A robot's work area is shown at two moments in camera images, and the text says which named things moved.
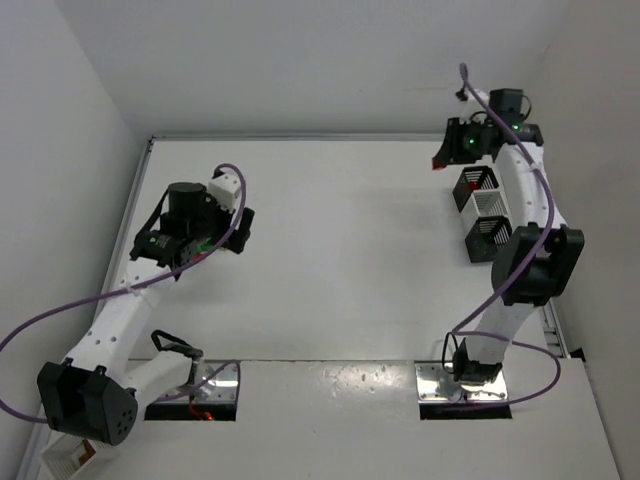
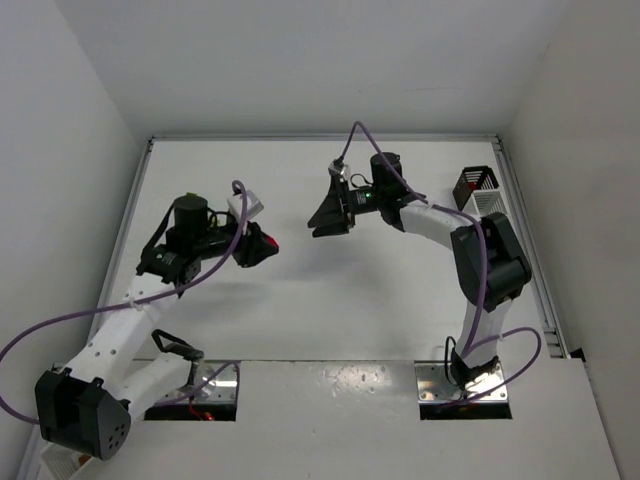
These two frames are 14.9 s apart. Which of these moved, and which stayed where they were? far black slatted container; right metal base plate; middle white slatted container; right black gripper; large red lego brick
Moved: large red lego brick; right black gripper
Stayed: right metal base plate; far black slatted container; middle white slatted container
